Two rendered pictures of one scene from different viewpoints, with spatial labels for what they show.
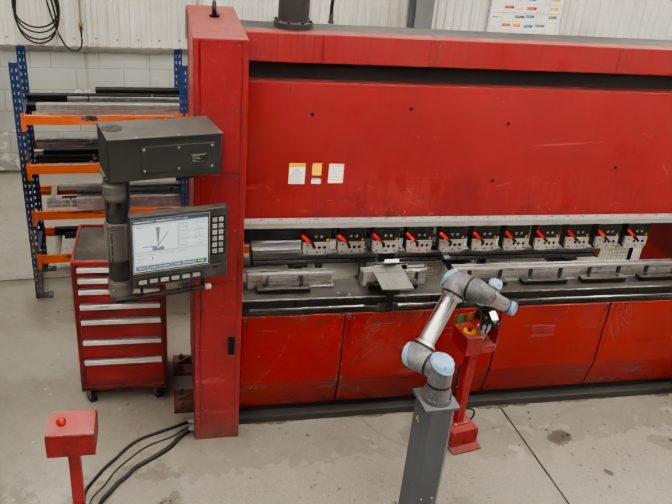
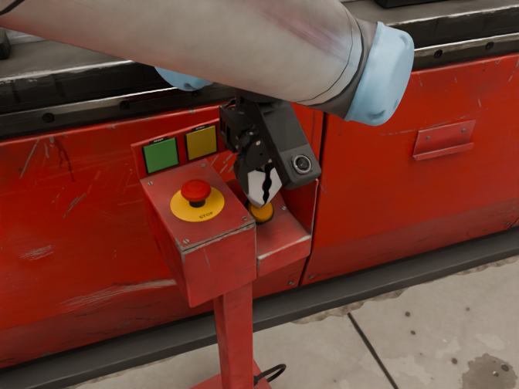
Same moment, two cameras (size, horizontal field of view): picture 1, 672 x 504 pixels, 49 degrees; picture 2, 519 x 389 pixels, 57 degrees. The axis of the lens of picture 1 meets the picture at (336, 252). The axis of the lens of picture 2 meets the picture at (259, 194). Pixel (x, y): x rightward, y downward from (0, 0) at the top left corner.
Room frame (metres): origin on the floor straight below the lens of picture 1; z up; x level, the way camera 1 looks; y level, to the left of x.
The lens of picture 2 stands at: (3.02, -0.84, 1.22)
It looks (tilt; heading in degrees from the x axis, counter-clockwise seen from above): 41 degrees down; 356
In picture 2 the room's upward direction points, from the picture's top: straight up
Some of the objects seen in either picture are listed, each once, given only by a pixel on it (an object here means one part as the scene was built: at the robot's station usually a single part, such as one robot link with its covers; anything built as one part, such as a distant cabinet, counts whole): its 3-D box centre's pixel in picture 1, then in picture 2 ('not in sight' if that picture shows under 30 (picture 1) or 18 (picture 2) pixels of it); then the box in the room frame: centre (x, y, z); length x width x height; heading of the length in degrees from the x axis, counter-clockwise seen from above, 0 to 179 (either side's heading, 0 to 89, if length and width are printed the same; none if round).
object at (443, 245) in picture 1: (450, 236); not in sight; (3.88, -0.65, 1.18); 0.15 x 0.09 x 0.17; 104
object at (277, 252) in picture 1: (432, 248); not in sight; (4.19, -0.60, 0.93); 2.30 x 0.14 x 0.10; 104
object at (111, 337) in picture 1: (124, 315); not in sight; (3.76, 1.25, 0.50); 0.50 x 0.50 x 1.00; 14
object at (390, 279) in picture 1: (391, 277); not in sight; (3.65, -0.33, 1.00); 0.26 x 0.18 x 0.01; 14
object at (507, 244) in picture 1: (513, 234); not in sight; (3.98, -1.04, 1.18); 0.15 x 0.09 x 0.17; 104
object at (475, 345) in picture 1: (474, 333); (226, 203); (3.53, -0.83, 0.75); 0.20 x 0.16 x 0.18; 115
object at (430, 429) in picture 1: (425, 458); not in sight; (2.88, -0.55, 0.39); 0.18 x 0.18 x 0.77; 18
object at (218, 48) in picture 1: (213, 230); not in sight; (3.72, 0.70, 1.15); 0.85 x 0.25 x 2.30; 14
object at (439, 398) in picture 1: (437, 389); not in sight; (2.88, -0.55, 0.82); 0.15 x 0.15 x 0.10
